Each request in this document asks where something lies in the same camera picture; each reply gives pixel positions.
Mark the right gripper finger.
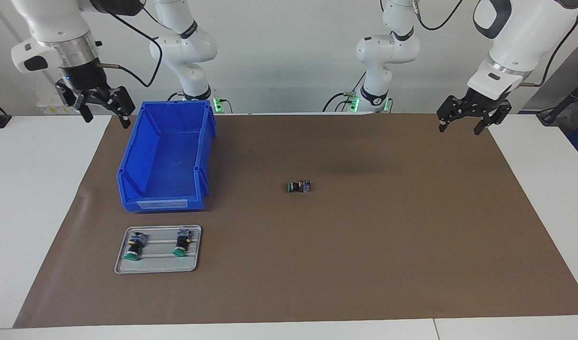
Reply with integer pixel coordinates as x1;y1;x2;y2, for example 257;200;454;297
55;81;93;123
101;86;136;129

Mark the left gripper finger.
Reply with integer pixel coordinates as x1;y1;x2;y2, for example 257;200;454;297
436;95;466;133
474;100;512;136

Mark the green push button switch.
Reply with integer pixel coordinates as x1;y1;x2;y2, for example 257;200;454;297
172;229;193;257
124;231;145;262
285;179;312;194

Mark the white power strip box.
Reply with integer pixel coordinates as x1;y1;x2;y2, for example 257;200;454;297
36;92;82;115

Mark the blue plastic storage bin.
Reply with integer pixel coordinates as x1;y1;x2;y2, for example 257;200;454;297
117;101;217;212

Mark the black stand pole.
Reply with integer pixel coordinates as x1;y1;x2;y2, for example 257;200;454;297
536;76;578;126

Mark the grey metal tray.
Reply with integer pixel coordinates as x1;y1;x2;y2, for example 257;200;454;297
114;225;202;274

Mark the brown table mat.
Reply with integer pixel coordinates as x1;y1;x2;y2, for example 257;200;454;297
13;112;578;329

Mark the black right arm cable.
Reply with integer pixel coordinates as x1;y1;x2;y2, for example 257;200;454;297
100;7;164;89

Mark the black base cable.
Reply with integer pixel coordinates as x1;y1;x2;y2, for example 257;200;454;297
322;91;356;113

